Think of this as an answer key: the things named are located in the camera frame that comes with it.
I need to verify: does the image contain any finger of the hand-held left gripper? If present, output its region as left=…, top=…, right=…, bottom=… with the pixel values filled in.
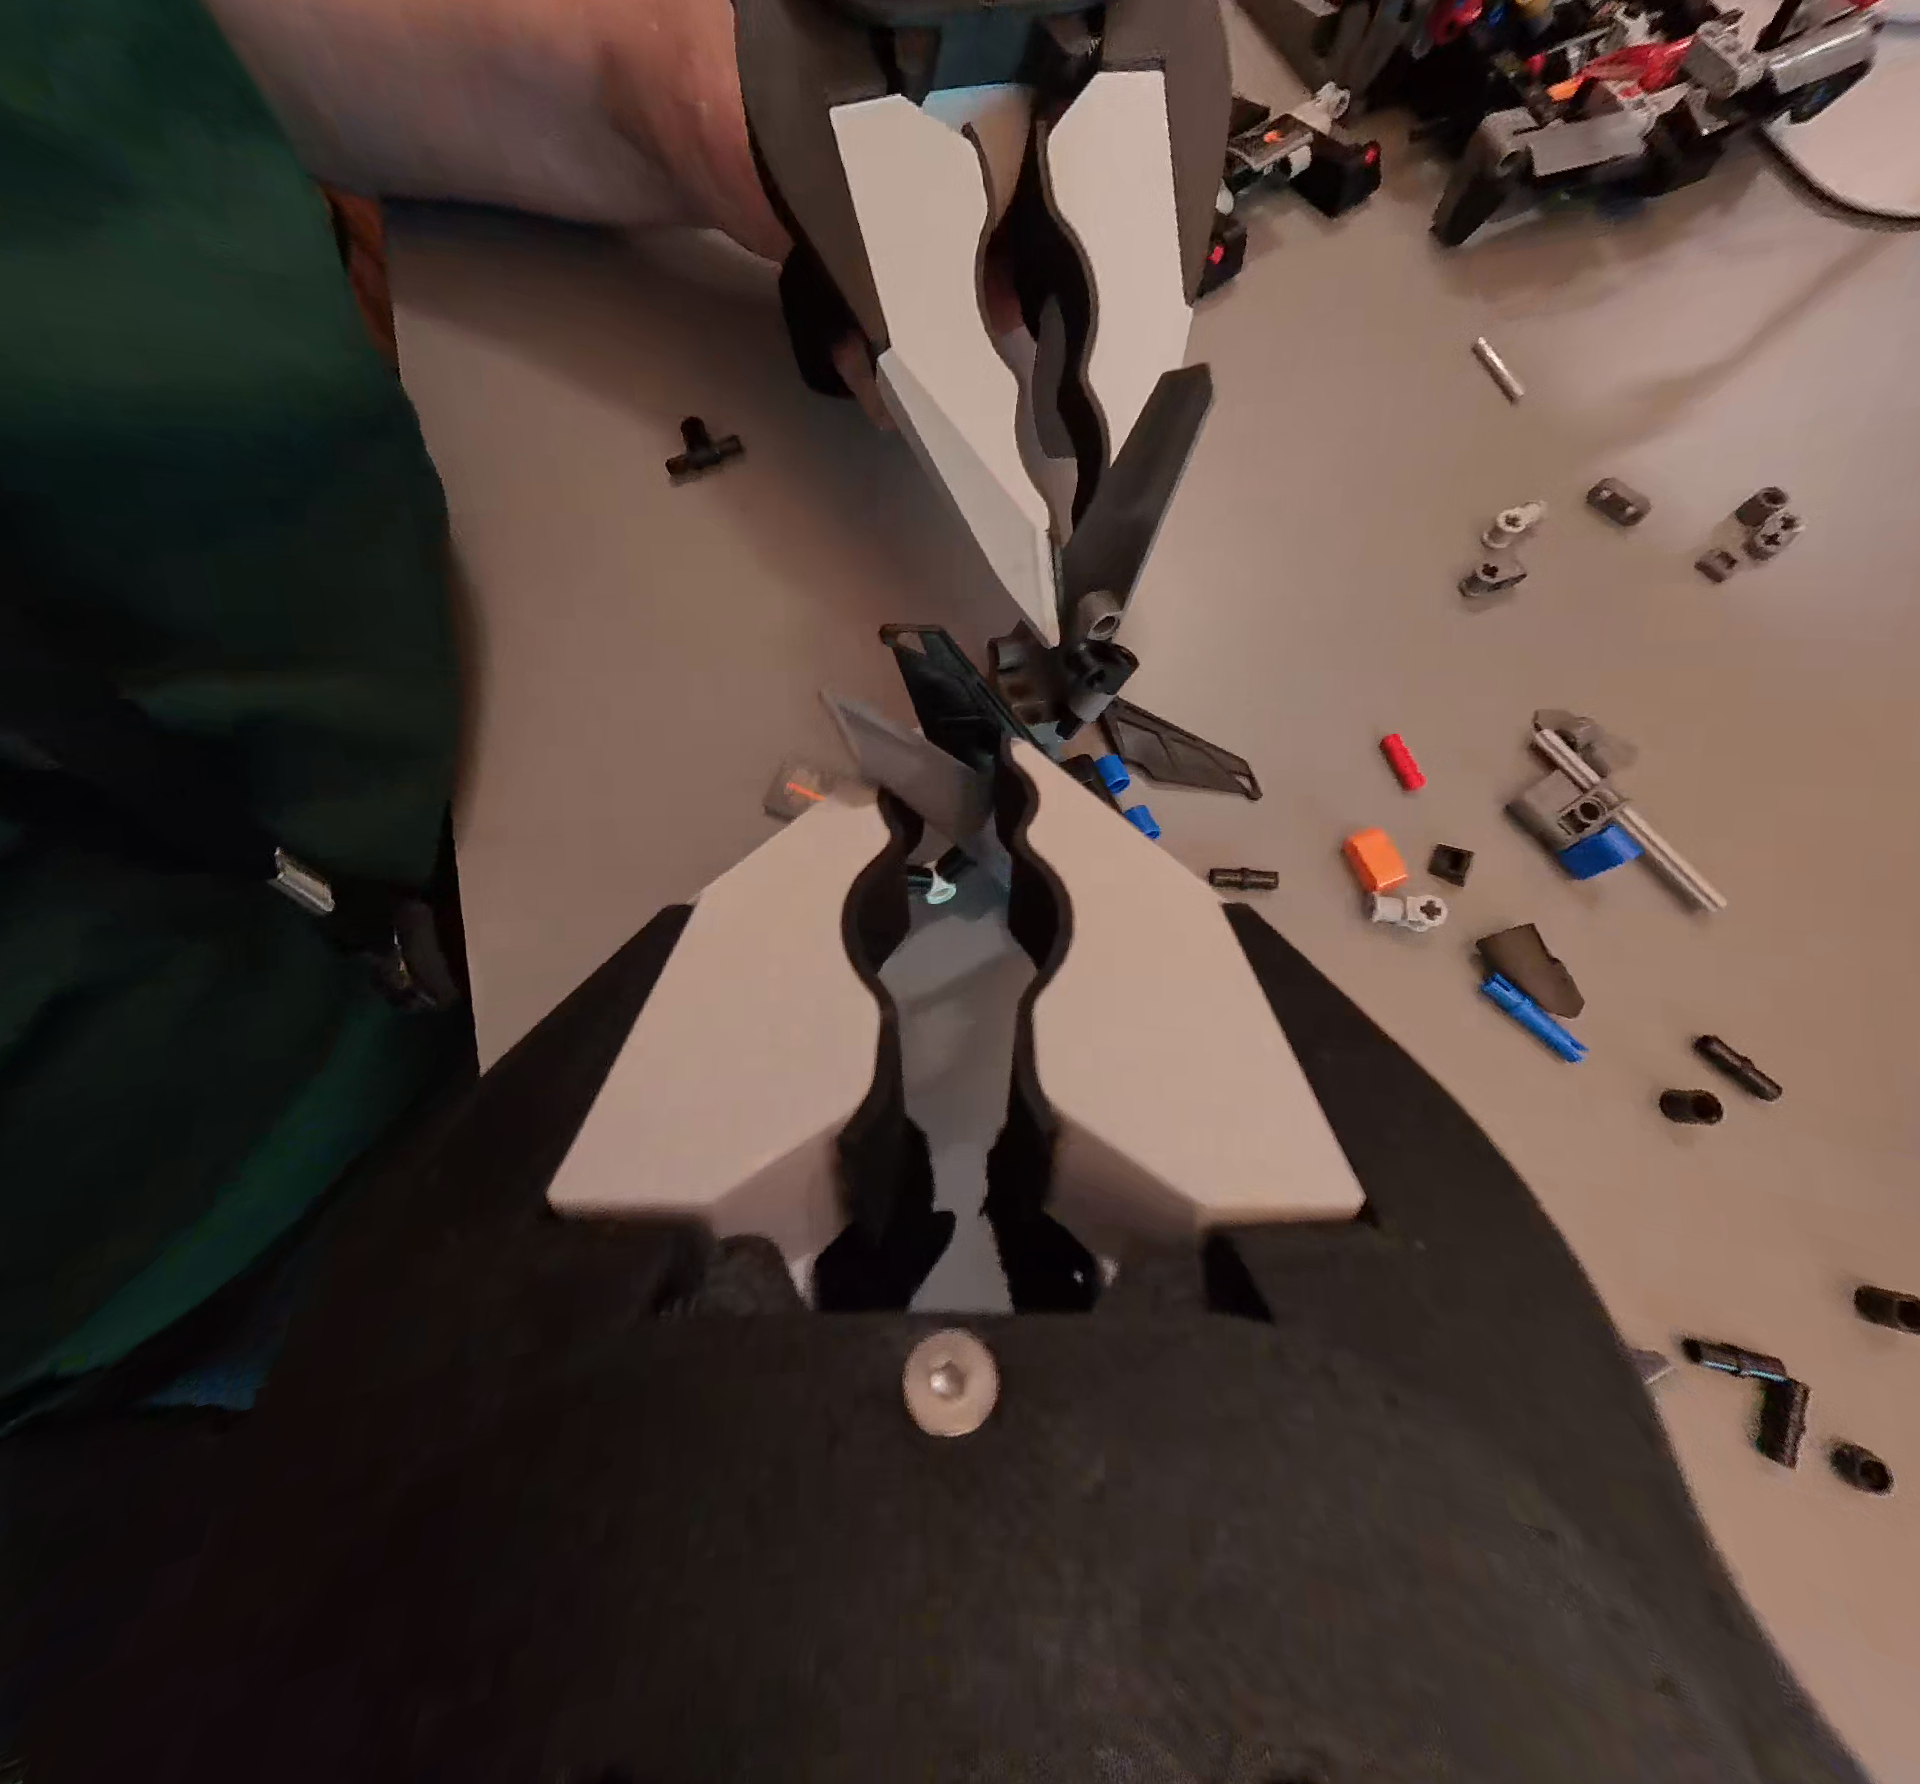
left=826, top=95, right=1074, bottom=649
left=1033, top=65, right=1203, bottom=550

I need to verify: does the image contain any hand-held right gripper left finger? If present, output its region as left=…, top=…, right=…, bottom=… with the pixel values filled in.
left=548, top=788, right=957, bottom=1315

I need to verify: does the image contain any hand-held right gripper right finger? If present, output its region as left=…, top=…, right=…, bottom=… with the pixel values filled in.
left=980, top=739, right=1372, bottom=1315

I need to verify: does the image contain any flame print lego assembly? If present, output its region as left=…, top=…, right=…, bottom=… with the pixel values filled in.
left=1200, top=84, right=1385, bottom=302

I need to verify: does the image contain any grey lego wing assembly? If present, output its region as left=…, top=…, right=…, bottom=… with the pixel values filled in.
left=822, top=367, right=1213, bottom=918

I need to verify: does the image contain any black lego blade piece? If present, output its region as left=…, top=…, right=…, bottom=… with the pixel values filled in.
left=1098, top=696, right=1263, bottom=800

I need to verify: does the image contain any person's left forearm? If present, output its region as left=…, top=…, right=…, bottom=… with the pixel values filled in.
left=148, top=0, right=787, bottom=262

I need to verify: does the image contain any blue lego long pin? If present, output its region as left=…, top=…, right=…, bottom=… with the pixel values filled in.
left=1480, top=972, right=1590, bottom=1064

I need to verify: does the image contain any black lego wedge piece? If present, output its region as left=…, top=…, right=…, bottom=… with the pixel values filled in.
left=1476, top=923, right=1586, bottom=1022

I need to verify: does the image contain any lego car chassis model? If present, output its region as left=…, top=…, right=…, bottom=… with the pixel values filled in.
left=1200, top=0, right=1920, bottom=248

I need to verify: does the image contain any grey lego axle blue assembly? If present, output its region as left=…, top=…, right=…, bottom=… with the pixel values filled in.
left=1504, top=715, right=1731, bottom=917

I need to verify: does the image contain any black lego beam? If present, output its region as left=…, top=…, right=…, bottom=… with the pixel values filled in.
left=1679, top=1339, right=1814, bottom=1471

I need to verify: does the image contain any person's left hand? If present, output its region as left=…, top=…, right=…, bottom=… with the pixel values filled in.
left=832, top=332, right=902, bottom=435

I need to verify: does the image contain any grey tile orange line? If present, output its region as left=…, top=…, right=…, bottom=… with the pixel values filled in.
left=766, top=761, right=879, bottom=826

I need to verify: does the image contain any white metal book stand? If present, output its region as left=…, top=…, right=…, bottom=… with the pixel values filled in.
left=1745, top=0, right=1920, bottom=222

